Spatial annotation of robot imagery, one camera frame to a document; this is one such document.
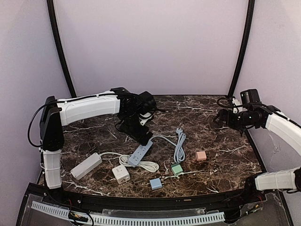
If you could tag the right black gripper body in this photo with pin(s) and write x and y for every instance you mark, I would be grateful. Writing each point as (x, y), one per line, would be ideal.
(238, 124)

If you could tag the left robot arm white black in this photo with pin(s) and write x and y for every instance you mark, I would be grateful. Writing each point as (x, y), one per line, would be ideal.
(57, 113)

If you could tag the blue plug adapter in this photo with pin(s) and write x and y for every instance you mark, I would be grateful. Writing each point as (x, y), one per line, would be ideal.
(155, 184)

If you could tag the white power strip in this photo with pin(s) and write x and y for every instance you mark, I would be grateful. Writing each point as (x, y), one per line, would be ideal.
(86, 166)

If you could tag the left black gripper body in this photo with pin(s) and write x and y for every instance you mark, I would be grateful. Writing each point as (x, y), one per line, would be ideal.
(130, 123)

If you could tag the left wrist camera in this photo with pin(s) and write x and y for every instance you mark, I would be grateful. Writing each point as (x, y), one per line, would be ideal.
(147, 101)

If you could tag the blue-grey power strip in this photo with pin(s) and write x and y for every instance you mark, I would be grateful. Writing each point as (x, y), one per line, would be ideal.
(138, 154)

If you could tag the green plug adapter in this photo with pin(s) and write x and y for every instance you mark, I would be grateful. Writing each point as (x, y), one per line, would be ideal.
(176, 169)

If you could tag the white slotted cable duct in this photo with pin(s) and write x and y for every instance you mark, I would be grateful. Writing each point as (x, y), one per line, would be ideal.
(128, 218)

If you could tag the pink plug adapter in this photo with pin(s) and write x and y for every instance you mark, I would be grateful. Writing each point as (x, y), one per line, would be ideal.
(201, 156)

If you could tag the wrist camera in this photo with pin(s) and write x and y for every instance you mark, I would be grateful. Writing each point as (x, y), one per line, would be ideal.
(147, 101)
(250, 96)

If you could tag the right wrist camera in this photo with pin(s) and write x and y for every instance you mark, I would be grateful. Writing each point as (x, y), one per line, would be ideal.
(250, 96)

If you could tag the left black frame post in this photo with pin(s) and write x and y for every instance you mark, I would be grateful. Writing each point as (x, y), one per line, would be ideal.
(59, 47)

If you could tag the black frame post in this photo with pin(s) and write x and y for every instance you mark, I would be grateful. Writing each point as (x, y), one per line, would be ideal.
(59, 47)
(243, 46)

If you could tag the right black frame post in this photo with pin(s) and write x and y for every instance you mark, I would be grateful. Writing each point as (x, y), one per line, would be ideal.
(243, 46)

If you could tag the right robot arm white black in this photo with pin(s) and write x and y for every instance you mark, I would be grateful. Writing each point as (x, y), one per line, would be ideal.
(269, 118)

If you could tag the black front frame rail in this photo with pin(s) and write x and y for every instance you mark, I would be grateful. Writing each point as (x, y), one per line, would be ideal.
(221, 201)

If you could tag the white cube socket adapter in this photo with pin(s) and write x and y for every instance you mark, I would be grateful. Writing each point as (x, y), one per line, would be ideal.
(121, 174)

